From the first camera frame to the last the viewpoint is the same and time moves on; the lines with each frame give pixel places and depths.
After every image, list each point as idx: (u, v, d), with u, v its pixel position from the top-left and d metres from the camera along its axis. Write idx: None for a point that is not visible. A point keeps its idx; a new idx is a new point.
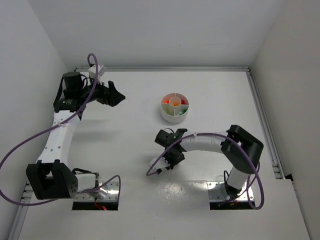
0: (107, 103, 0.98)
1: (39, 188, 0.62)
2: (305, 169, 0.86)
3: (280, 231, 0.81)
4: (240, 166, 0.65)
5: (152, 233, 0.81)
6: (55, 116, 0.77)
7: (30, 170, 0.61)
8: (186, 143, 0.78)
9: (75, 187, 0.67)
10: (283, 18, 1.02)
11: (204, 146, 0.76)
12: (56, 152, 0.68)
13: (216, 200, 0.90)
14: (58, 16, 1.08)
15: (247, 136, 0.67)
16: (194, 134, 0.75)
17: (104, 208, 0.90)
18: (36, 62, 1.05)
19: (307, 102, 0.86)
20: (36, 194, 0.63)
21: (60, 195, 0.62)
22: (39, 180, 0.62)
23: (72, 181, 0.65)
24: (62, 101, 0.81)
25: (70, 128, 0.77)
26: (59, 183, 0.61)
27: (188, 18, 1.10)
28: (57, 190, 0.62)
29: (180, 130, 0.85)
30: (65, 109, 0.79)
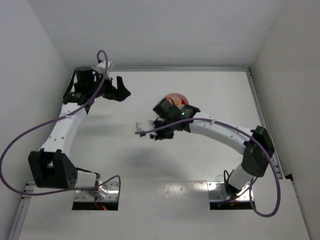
0: (114, 99, 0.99)
1: (39, 176, 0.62)
2: (305, 169, 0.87)
3: (280, 231, 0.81)
4: (252, 167, 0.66)
5: (153, 234, 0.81)
6: (63, 107, 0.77)
7: (31, 157, 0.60)
8: (200, 127, 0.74)
9: (74, 180, 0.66)
10: (283, 19, 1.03)
11: (219, 137, 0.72)
12: (60, 142, 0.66)
13: (216, 200, 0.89)
14: (58, 14, 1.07)
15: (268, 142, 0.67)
16: (212, 121, 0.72)
17: (104, 208, 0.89)
18: (36, 60, 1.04)
19: (308, 102, 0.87)
20: (35, 182, 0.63)
21: (58, 185, 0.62)
22: (39, 168, 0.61)
23: (72, 172, 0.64)
24: (71, 94, 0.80)
25: (76, 120, 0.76)
26: (59, 173, 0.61)
27: (188, 18, 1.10)
28: (57, 179, 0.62)
29: (192, 110, 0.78)
30: (73, 102, 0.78)
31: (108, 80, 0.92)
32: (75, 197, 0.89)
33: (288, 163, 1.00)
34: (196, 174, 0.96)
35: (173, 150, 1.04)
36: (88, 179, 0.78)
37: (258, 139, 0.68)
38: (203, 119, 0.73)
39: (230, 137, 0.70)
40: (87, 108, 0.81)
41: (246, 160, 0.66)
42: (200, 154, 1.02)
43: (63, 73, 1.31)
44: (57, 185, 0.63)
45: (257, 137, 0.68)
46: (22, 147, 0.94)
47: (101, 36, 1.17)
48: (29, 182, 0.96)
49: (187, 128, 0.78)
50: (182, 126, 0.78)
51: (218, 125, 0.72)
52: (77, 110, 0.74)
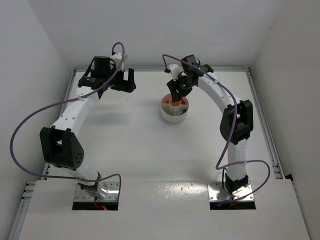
0: (124, 89, 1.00)
1: (47, 152, 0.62)
2: (305, 168, 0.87)
3: (280, 231, 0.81)
4: (224, 130, 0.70)
5: (152, 234, 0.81)
6: (77, 90, 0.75)
7: (42, 132, 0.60)
8: (204, 82, 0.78)
9: (80, 159, 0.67)
10: (282, 20, 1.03)
11: (213, 96, 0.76)
12: (70, 122, 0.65)
13: (216, 200, 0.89)
14: (58, 15, 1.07)
15: (249, 117, 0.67)
16: (216, 80, 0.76)
17: (104, 208, 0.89)
18: (35, 61, 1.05)
19: (308, 100, 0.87)
20: (44, 156, 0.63)
21: (65, 163, 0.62)
22: (49, 144, 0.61)
23: (78, 152, 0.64)
24: (86, 78, 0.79)
25: (88, 103, 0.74)
26: (67, 152, 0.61)
27: (188, 19, 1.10)
28: (65, 157, 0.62)
29: (207, 68, 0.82)
30: (87, 85, 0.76)
31: (120, 71, 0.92)
32: (75, 197, 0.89)
33: (288, 163, 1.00)
34: (196, 174, 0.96)
35: (174, 150, 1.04)
36: (91, 173, 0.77)
37: (242, 111, 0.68)
38: (208, 76, 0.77)
39: (221, 100, 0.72)
40: (99, 93, 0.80)
41: (223, 121, 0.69)
42: (200, 154, 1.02)
43: (63, 73, 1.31)
44: (63, 163, 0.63)
45: (242, 108, 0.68)
46: (22, 147, 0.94)
47: (101, 36, 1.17)
48: (29, 182, 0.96)
49: (197, 82, 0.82)
50: (193, 79, 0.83)
51: (218, 85, 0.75)
52: (90, 94, 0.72)
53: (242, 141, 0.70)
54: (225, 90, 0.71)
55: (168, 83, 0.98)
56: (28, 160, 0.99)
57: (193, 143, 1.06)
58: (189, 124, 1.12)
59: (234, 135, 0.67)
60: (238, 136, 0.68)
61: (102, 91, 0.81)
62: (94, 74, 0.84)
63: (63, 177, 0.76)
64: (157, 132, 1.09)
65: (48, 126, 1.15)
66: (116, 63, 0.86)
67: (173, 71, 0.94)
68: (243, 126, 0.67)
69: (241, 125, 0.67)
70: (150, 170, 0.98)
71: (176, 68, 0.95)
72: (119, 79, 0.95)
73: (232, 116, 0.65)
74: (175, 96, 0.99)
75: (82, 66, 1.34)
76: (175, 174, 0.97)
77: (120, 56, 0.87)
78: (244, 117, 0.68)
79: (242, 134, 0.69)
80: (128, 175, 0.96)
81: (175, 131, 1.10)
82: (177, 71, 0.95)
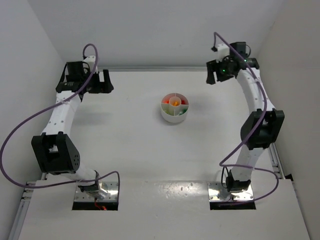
0: (102, 92, 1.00)
1: (43, 160, 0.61)
2: (305, 168, 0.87)
3: (280, 231, 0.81)
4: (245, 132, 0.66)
5: (152, 234, 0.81)
6: (57, 96, 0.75)
7: (34, 141, 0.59)
8: (244, 77, 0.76)
9: (77, 161, 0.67)
10: (283, 20, 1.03)
11: (248, 94, 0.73)
12: (60, 126, 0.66)
13: (216, 199, 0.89)
14: (58, 15, 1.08)
15: (277, 127, 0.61)
16: (256, 79, 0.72)
17: (104, 208, 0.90)
18: (35, 61, 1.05)
19: (308, 100, 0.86)
20: (40, 166, 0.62)
21: (63, 167, 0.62)
22: (43, 151, 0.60)
23: (74, 154, 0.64)
24: (64, 83, 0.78)
25: (73, 106, 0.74)
26: (63, 155, 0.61)
27: (188, 19, 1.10)
28: (61, 161, 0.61)
29: (253, 63, 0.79)
30: (67, 90, 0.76)
31: (96, 74, 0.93)
32: (75, 197, 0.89)
33: (289, 163, 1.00)
34: (196, 175, 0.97)
35: (174, 149, 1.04)
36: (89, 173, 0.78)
37: (272, 119, 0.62)
38: (251, 72, 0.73)
39: (254, 99, 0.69)
40: (80, 95, 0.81)
41: (247, 122, 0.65)
42: (200, 154, 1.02)
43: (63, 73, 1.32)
44: (62, 168, 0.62)
45: (272, 116, 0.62)
46: (21, 147, 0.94)
47: (101, 36, 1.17)
48: (29, 182, 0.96)
49: (237, 73, 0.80)
50: (234, 70, 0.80)
51: (257, 85, 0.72)
52: (73, 96, 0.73)
53: (257, 149, 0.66)
54: (263, 92, 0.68)
55: (208, 61, 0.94)
56: (28, 160, 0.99)
57: (193, 143, 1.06)
58: (189, 124, 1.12)
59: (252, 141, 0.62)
60: (256, 144, 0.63)
61: (82, 93, 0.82)
62: (69, 79, 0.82)
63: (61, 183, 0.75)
64: (157, 132, 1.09)
65: None
66: (90, 66, 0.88)
67: (220, 52, 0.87)
68: (265, 135, 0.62)
69: (264, 133, 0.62)
70: (150, 170, 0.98)
71: (224, 49, 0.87)
72: (95, 82, 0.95)
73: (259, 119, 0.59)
74: (210, 77, 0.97)
75: None
76: (175, 174, 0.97)
77: (93, 58, 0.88)
78: (270, 126, 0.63)
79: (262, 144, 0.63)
80: (128, 175, 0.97)
81: (175, 132, 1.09)
82: (224, 54, 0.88)
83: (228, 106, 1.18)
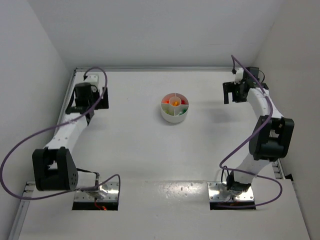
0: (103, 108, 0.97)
1: (41, 175, 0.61)
2: (305, 169, 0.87)
3: (280, 231, 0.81)
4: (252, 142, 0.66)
5: (153, 234, 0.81)
6: (65, 116, 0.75)
7: (35, 154, 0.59)
8: (254, 94, 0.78)
9: (74, 180, 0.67)
10: (283, 20, 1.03)
11: (257, 108, 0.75)
12: (64, 142, 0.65)
13: (216, 200, 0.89)
14: (58, 16, 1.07)
15: (286, 137, 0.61)
16: (265, 94, 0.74)
17: (104, 208, 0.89)
18: (35, 61, 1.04)
19: (309, 101, 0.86)
20: (36, 181, 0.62)
21: (59, 186, 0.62)
22: (43, 166, 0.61)
23: (72, 173, 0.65)
24: (73, 107, 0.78)
25: (79, 126, 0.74)
26: (62, 174, 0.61)
27: (188, 19, 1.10)
28: (58, 179, 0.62)
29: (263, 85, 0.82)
30: (75, 113, 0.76)
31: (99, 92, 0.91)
32: (75, 197, 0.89)
33: (288, 163, 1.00)
34: (196, 175, 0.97)
35: (174, 149, 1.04)
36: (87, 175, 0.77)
37: (281, 129, 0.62)
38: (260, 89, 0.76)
39: (263, 111, 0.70)
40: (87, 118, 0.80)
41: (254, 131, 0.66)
42: (200, 154, 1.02)
43: (63, 73, 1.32)
44: (58, 186, 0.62)
45: (281, 126, 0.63)
46: (22, 147, 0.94)
47: (101, 36, 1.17)
48: (29, 182, 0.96)
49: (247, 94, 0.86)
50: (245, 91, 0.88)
51: (265, 98, 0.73)
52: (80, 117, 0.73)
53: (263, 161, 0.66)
54: (271, 104, 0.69)
55: (225, 83, 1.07)
56: (28, 160, 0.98)
57: (194, 143, 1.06)
58: (189, 124, 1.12)
59: (261, 150, 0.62)
60: (265, 154, 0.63)
61: (90, 116, 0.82)
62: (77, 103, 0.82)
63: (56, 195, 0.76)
64: (158, 132, 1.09)
65: (48, 126, 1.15)
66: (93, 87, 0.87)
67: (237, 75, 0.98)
68: (274, 145, 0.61)
69: (273, 143, 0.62)
70: (150, 170, 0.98)
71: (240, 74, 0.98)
72: None
73: (266, 124, 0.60)
74: (226, 97, 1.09)
75: (83, 66, 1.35)
76: (175, 174, 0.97)
77: (95, 78, 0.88)
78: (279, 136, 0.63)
79: (272, 155, 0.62)
80: (128, 175, 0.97)
81: (175, 132, 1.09)
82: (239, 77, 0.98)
83: (228, 107, 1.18)
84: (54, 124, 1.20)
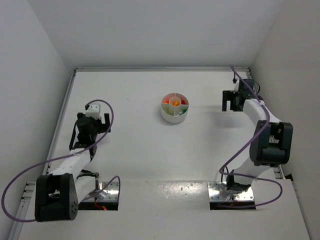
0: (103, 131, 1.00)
1: (41, 202, 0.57)
2: (305, 169, 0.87)
3: (280, 231, 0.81)
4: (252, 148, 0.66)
5: (153, 234, 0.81)
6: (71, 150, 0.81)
7: (39, 180, 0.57)
8: (249, 105, 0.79)
9: (75, 211, 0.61)
10: (283, 20, 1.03)
11: (254, 117, 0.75)
12: (68, 170, 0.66)
13: (216, 199, 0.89)
14: (57, 16, 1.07)
15: (285, 142, 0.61)
16: (261, 103, 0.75)
17: (104, 208, 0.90)
18: (35, 61, 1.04)
19: (309, 101, 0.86)
20: (35, 212, 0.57)
21: (59, 215, 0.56)
22: (45, 192, 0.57)
23: (73, 201, 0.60)
24: (78, 143, 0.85)
25: (82, 159, 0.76)
26: (64, 201, 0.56)
27: (187, 19, 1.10)
28: (58, 207, 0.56)
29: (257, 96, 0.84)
30: (79, 147, 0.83)
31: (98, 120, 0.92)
32: None
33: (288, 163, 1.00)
34: (196, 175, 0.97)
35: (174, 149, 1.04)
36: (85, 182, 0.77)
37: (280, 134, 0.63)
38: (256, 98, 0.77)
39: (259, 117, 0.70)
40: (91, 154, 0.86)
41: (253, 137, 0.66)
42: (199, 154, 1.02)
43: (63, 72, 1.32)
44: (57, 216, 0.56)
45: (280, 131, 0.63)
46: (22, 147, 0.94)
47: (101, 36, 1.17)
48: (29, 182, 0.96)
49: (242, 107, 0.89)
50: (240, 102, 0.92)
51: (262, 107, 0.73)
52: (84, 150, 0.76)
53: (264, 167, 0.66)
54: (268, 111, 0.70)
55: (224, 91, 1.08)
56: (28, 160, 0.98)
57: (193, 143, 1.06)
58: (189, 124, 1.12)
59: (262, 155, 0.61)
60: (267, 161, 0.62)
61: (93, 151, 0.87)
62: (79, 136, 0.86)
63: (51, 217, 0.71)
64: (157, 132, 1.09)
65: (48, 126, 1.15)
66: (95, 116, 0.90)
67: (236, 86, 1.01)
68: (276, 150, 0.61)
69: (273, 148, 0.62)
70: (150, 170, 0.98)
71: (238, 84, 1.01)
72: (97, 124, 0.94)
73: (265, 128, 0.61)
74: (224, 105, 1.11)
75: (83, 66, 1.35)
76: (175, 174, 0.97)
77: (96, 109, 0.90)
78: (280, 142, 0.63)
79: (274, 161, 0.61)
80: (128, 175, 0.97)
81: (175, 132, 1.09)
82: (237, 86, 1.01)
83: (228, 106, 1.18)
84: (54, 124, 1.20)
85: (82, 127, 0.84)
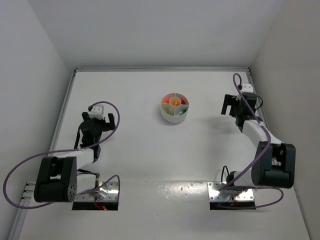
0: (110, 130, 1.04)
1: (42, 180, 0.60)
2: (305, 169, 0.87)
3: (279, 231, 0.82)
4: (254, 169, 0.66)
5: (152, 234, 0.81)
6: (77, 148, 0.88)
7: (44, 158, 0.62)
8: (249, 125, 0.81)
9: (73, 196, 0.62)
10: (283, 20, 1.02)
11: (253, 137, 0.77)
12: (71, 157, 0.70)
13: (216, 200, 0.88)
14: (56, 16, 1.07)
15: (289, 163, 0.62)
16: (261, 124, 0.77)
17: (104, 209, 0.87)
18: (35, 62, 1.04)
19: (310, 101, 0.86)
20: (35, 189, 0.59)
21: (57, 193, 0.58)
22: (48, 170, 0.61)
23: (73, 184, 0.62)
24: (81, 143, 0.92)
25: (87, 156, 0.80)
26: (64, 180, 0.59)
27: (187, 19, 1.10)
28: (58, 186, 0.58)
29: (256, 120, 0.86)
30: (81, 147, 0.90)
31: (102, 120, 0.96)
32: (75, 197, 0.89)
33: None
34: (196, 175, 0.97)
35: (174, 149, 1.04)
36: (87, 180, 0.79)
37: (283, 155, 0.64)
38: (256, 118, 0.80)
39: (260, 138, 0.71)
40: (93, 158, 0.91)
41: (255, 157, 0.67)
42: (199, 154, 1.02)
43: (63, 73, 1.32)
44: (56, 196, 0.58)
45: (282, 152, 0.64)
46: (22, 147, 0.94)
47: (102, 36, 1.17)
48: (29, 182, 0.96)
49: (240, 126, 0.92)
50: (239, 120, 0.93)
51: (262, 128, 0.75)
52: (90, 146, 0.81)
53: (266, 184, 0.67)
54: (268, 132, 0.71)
55: (226, 96, 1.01)
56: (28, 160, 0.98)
57: (193, 143, 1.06)
58: (189, 124, 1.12)
59: (265, 178, 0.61)
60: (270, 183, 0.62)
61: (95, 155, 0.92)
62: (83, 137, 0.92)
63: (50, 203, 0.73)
64: (157, 132, 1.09)
65: (48, 126, 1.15)
66: (98, 117, 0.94)
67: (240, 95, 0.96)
68: (279, 173, 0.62)
69: (276, 170, 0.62)
70: (149, 170, 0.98)
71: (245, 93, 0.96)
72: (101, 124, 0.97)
73: (267, 149, 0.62)
74: (224, 109, 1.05)
75: (83, 66, 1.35)
76: (175, 174, 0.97)
77: (98, 110, 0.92)
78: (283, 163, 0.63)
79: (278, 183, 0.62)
80: (128, 175, 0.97)
81: (175, 132, 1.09)
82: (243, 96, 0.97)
83: (228, 109, 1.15)
84: (54, 124, 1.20)
85: (85, 132, 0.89)
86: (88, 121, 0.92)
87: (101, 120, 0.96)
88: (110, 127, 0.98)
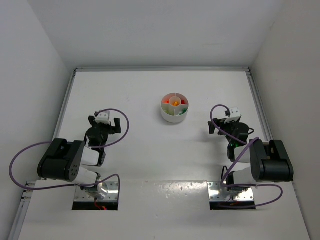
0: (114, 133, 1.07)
1: (50, 155, 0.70)
2: (304, 169, 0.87)
3: (279, 231, 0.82)
4: (253, 167, 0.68)
5: (152, 234, 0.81)
6: (87, 147, 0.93)
7: (57, 138, 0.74)
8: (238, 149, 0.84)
9: (74, 175, 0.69)
10: (283, 20, 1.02)
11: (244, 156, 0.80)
12: None
13: (216, 200, 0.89)
14: (56, 16, 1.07)
15: (282, 152, 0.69)
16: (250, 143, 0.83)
17: (104, 208, 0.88)
18: (35, 61, 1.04)
19: (310, 101, 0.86)
20: (40, 163, 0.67)
21: (60, 166, 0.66)
22: (56, 148, 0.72)
23: (75, 165, 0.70)
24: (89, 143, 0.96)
25: (93, 156, 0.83)
26: (68, 157, 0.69)
27: (187, 19, 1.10)
28: (62, 162, 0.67)
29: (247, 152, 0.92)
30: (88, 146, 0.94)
31: (108, 125, 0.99)
32: (75, 197, 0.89)
33: None
34: (196, 175, 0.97)
35: (173, 149, 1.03)
36: (89, 177, 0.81)
37: (275, 151, 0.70)
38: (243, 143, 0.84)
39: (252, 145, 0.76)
40: (100, 159, 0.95)
41: (250, 156, 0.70)
42: (199, 154, 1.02)
43: (63, 73, 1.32)
44: (59, 169, 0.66)
45: (273, 149, 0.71)
46: (22, 148, 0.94)
47: (101, 37, 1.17)
48: (29, 182, 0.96)
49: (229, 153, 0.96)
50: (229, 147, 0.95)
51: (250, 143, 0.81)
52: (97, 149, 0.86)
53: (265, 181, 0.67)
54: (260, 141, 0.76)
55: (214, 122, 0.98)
56: (28, 160, 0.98)
57: (193, 143, 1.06)
58: (189, 124, 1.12)
59: (265, 169, 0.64)
60: (273, 176, 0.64)
61: (100, 158, 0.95)
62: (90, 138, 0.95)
63: (50, 187, 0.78)
64: (156, 132, 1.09)
65: (48, 125, 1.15)
66: (105, 122, 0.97)
67: (229, 120, 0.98)
68: (278, 166, 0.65)
69: (276, 164, 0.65)
70: (149, 170, 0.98)
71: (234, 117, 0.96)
72: (107, 127, 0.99)
73: (259, 142, 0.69)
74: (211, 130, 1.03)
75: (83, 66, 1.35)
76: (175, 174, 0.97)
77: (105, 116, 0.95)
78: (276, 156, 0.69)
79: (280, 175, 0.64)
80: (128, 175, 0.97)
81: (174, 132, 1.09)
82: (232, 119, 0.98)
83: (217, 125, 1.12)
84: (54, 124, 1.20)
85: (92, 139, 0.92)
86: (96, 128, 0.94)
87: (107, 125, 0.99)
88: (115, 130, 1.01)
